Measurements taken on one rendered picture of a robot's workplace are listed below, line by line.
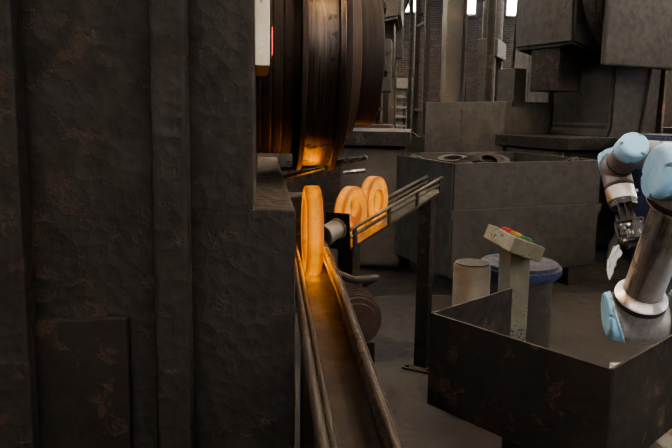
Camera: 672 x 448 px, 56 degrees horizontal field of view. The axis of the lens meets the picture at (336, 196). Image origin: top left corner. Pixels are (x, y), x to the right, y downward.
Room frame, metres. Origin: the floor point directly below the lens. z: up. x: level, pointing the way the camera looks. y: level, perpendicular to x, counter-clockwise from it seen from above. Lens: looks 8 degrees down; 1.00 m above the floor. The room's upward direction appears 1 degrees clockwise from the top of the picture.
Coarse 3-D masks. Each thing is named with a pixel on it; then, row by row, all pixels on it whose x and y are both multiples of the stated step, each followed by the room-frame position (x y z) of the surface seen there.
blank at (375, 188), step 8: (376, 176) 1.97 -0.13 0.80; (368, 184) 1.93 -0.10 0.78; (376, 184) 1.96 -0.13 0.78; (384, 184) 2.01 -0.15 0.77; (368, 192) 1.91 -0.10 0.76; (376, 192) 2.00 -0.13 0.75; (384, 192) 2.01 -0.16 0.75; (368, 200) 1.91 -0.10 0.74; (376, 200) 2.01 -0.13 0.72; (384, 200) 2.01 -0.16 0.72; (368, 208) 1.91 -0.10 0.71; (376, 208) 2.00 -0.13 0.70; (368, 216) 1.91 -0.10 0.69; (376, 224) 1.96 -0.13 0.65
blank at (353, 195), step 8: (344, 192) 1.80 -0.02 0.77; (352, 192) 1.81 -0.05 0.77; (360, 192) 1.86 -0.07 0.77; (336, 200) 1.79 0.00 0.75; (344, 200) 1.78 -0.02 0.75; (352, 200) 1.87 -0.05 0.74; (360, 200) 1.86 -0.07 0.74; (336, 208) 1.78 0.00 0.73; (344, 208) 1.77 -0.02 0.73; (352, 208) 1.87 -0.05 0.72; (360, 208) 1.86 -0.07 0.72; (352, 216) 1.81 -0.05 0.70; (360, 216) 1.86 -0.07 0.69; (352, 224) 1.81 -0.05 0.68
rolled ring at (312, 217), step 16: (304, 192) 1.31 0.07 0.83; (320, 192) 1.28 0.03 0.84; (304, 208) 1.36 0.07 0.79; (320, 208) 1.25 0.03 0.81; (304, 224) 1.38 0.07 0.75; (320, 224) 1.23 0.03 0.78; (304, 240) 1.37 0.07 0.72; (320, 240) 1.23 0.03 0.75; (304, 256) 1.33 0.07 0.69; (320, 256) 1.24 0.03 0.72; (304, 272) 1.30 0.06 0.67; (320, 272) 1.28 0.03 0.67
